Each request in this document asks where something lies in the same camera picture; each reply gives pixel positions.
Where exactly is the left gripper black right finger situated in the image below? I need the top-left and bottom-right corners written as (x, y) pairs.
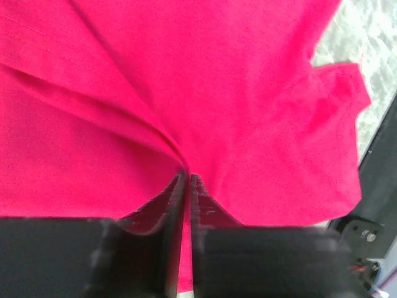
top-left (191, 175), bottom-right (368, 297)

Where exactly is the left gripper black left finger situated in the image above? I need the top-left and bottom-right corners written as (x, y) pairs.
top-left (1, 173), bottom-right (186, 297)

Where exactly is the magenta t shirt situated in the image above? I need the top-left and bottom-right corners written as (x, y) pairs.
top-left (1, 1), bottom-right (370, 295)

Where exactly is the black base beam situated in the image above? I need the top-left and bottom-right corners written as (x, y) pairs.
top-left (329, 98), bottom-right (396, 263)

